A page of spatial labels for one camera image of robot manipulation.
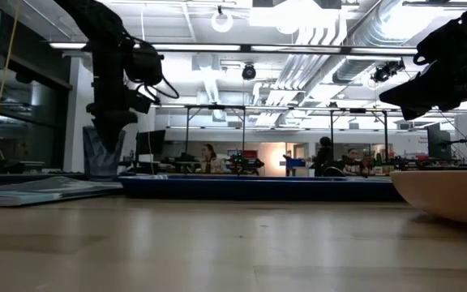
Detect black metal rig frame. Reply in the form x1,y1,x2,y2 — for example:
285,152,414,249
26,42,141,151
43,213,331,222
183,104,247,163
329,107,389,163

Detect yellow hanging cable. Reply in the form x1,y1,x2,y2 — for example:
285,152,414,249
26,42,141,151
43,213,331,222
0,0,20,118

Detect black overhead rig bar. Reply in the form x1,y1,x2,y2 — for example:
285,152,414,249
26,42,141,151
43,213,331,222
49,41,419,57

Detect black computer monitor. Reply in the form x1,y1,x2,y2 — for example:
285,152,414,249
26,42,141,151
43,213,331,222
426,122,453,161
135,129,166,155

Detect grey flat board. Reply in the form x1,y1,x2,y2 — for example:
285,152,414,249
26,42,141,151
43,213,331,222
0,176,125,208

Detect black round overhead camera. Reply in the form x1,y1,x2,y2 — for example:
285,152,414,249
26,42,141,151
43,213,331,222
241,62,258,81

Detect person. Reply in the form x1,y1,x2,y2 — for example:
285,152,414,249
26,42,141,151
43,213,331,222
341,148,365,175
199,143,227,174
313,136,336,178

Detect black left wrist camera cable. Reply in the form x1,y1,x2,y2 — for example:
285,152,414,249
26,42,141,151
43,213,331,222
135,75,180,103

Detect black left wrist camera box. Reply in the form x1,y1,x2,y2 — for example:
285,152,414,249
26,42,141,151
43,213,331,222
124,40,165,87

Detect blue tray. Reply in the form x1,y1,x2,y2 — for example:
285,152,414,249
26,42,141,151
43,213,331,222
118,174,405,203

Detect black background robot arms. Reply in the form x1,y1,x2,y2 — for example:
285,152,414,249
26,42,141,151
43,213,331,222
225,150,265,176

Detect translucent blue-grey cup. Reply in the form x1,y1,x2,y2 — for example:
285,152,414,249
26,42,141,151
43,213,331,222
82,125,127,180

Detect tan wooden bowl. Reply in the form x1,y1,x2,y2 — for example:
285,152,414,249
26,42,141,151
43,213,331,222
389,170,467,229

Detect silver ventilation duct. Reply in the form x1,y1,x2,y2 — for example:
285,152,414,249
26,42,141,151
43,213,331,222
332,0,425,84

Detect dark side bench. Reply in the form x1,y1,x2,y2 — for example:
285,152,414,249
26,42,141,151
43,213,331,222
0,160,87,187

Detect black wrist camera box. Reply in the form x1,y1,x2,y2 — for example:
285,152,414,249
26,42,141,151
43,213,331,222
413,18,467,67
124,40,165,87

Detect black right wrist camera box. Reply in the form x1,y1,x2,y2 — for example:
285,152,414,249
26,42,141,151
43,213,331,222
413,18,467,67

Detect white hanging ring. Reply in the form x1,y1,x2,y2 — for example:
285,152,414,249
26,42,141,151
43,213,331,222
210,11,234,34

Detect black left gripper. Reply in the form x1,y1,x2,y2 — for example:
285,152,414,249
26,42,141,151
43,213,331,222
86,44,153,154

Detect black ceiling-mounted camera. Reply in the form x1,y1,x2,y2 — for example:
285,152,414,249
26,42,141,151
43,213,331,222
370,59,406,84

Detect blue cart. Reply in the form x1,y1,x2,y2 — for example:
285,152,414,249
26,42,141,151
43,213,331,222
284,155,307,178

